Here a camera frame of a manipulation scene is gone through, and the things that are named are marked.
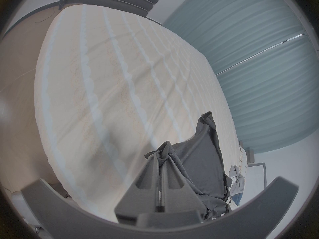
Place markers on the blue-green curtain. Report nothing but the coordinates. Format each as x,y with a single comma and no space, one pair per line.
224,21
274,96

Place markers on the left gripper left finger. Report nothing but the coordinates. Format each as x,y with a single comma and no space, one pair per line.
132,203

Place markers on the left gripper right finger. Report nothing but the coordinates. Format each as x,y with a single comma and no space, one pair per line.
184,200

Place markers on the grey bedside table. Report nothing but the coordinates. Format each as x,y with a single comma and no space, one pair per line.
250,155

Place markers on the black shirt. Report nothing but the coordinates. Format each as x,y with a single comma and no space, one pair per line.
199,163

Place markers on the bed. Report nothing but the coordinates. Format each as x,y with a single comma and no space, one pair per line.
112,83

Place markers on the white printed pillow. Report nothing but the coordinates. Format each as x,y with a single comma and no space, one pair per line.
243,158

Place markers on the pile of clothes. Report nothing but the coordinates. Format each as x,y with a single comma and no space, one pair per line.
236,180

